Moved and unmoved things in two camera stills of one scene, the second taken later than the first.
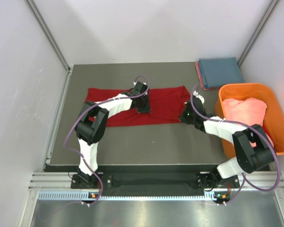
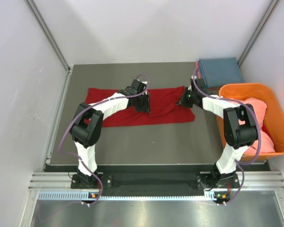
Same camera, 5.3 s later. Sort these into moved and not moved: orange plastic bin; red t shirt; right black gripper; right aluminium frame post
Moved: right black gripper
Not moved: right aluminium frame post; orange plastic bin; red t shirt
